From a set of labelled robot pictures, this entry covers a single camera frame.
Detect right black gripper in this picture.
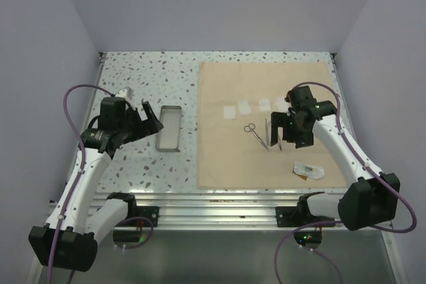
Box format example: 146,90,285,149
271,111,314,149

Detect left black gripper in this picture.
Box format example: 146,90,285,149
117,101,162,144

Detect metal tweezers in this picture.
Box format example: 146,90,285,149
265,118,270,146

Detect long surgical scissors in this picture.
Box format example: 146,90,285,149
244,123,269,150

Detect white gauze pad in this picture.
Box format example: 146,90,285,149
258,98,271,112
237,100,252,116
224,106,236,120
275,96,288,112

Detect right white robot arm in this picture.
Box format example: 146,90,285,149
270,82,400,231

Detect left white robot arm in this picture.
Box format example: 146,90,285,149
29,96,163,272

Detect beige surgical cloth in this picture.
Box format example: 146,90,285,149
196,61,348,190

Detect metal instrument tray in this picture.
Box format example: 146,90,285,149
156,105,182,152

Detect sealed blade packet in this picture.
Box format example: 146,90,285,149
293,162,325,180

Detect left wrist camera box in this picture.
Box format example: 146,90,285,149
115,86,134,101

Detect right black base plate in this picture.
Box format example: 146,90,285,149
275,206,303,227

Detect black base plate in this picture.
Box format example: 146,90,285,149
275,206,303,227
126,206,160,227

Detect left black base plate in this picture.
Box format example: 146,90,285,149
126,206,160,227

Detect aluminium mounting rail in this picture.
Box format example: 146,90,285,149
135,193,299,231

